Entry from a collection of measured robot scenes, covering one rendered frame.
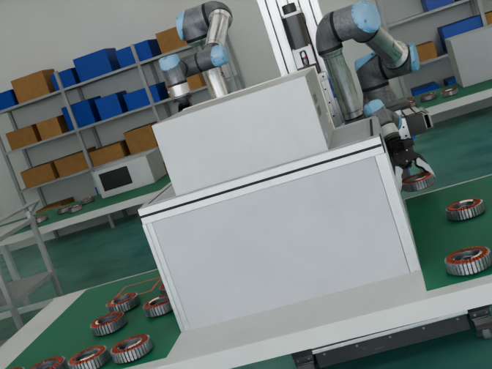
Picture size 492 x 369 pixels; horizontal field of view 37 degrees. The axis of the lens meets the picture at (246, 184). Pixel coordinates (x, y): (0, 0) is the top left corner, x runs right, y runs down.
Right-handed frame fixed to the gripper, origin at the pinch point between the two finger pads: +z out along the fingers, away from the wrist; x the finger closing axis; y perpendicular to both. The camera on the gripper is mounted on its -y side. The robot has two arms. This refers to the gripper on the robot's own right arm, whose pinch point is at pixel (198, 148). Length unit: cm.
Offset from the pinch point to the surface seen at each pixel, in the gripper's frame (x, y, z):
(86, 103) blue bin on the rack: 239, 594, -37
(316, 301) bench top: -34, -81, 40
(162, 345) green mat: 9, -83, 40
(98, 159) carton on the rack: 251, 597, 31
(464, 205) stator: -82, -39, 38
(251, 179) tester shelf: -28, -77, 5
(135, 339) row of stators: 16, -81, 37
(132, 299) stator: 29, -40, 37
